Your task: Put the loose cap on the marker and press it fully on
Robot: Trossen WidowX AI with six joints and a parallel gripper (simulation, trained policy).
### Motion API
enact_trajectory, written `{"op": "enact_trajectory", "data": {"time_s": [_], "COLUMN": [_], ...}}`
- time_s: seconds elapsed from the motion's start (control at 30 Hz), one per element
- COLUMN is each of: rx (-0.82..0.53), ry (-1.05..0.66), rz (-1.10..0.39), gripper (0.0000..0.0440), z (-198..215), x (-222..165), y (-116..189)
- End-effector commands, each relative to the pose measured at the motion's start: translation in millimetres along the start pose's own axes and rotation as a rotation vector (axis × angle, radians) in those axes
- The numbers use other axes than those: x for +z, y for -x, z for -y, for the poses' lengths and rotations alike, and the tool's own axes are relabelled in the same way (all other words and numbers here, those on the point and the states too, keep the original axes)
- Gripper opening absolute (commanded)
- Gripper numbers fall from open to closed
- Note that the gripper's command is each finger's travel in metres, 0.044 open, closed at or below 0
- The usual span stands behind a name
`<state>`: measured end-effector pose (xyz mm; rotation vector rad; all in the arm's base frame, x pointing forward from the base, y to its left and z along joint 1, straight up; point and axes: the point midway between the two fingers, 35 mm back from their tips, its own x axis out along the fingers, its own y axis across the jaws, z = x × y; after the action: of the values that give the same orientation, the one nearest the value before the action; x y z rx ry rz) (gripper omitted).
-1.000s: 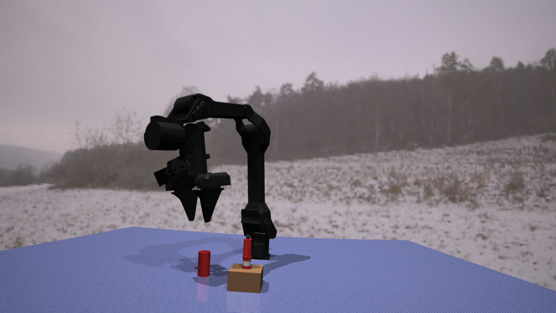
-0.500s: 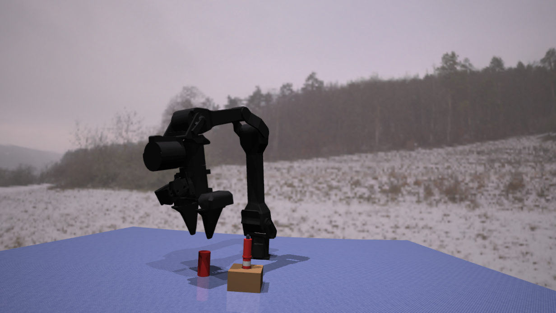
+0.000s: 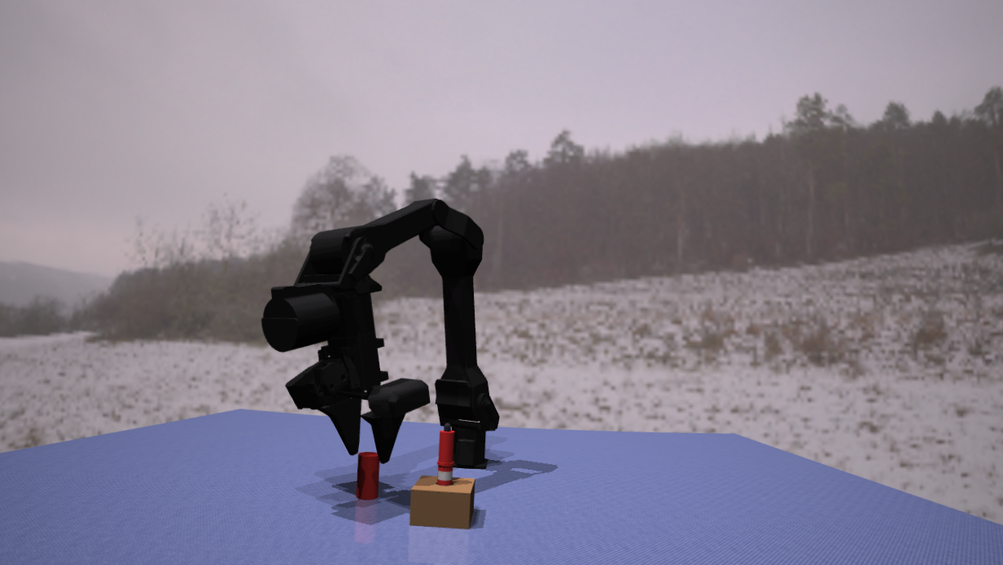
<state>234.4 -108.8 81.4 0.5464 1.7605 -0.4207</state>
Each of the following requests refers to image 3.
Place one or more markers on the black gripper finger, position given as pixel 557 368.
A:
pixel 385 431
pixel 345 415

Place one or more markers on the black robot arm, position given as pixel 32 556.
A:
pixel 331 299

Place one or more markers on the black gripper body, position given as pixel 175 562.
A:
pixel 388 400

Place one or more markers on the tan wooden block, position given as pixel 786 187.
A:
pixel 442 506

